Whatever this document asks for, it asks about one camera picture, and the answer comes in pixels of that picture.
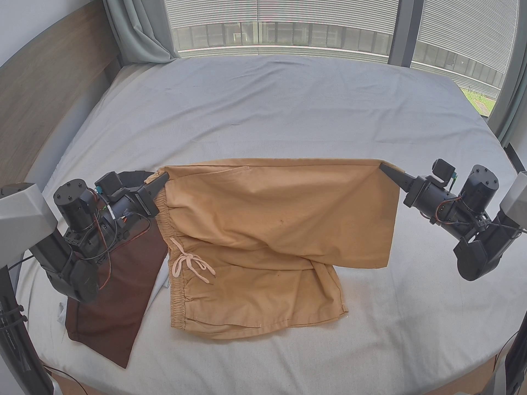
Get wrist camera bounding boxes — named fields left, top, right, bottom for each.
left=96, top=172, right=126, bottom=201
left=431, top=159, right=458, bottom=189

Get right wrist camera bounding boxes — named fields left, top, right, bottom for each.
left=431, top=159, right=458, bottom=189

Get bed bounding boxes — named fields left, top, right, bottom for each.
left=0, top=0, right=527, bottom=395

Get black cable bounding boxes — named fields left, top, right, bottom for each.
left=41, top=365, right=89, bottom=395

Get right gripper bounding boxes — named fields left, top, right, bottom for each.
left=403, top=175, right=458, bottom=226

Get brown garment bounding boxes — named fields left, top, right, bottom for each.
left=65, top=216, right=169, bottom=369

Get white garment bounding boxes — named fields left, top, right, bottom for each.
left=55, top=258, right=171, bottom=324

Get tan shorts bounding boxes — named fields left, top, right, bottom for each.
left=153, top=157, right=402, bottom=340

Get black garment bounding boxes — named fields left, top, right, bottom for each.
left=116, top=170, right=155, bottom=189

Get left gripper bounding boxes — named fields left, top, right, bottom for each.
left=109, top=184, right=160, bottom=232

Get grey-green curtain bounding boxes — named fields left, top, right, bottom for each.
left=99, top=0, right=180, bottom=66
left=486, top=0, right=527, bottom=147

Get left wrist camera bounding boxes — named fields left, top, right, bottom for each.
left=96, top=172, right=126, bottom=201

